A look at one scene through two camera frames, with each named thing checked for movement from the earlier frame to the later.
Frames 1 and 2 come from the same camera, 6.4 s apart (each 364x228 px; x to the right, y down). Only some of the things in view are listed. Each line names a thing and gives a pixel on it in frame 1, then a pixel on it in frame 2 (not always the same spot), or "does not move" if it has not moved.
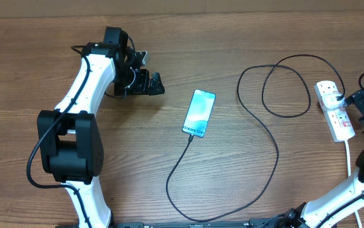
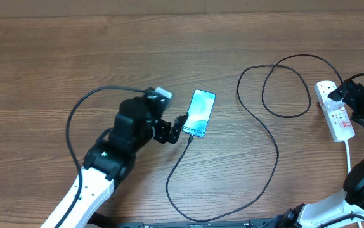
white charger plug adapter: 329,101 does not move
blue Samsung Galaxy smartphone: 199,113 does not move
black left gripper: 143,87 → 163,133
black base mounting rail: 261,222 does not move
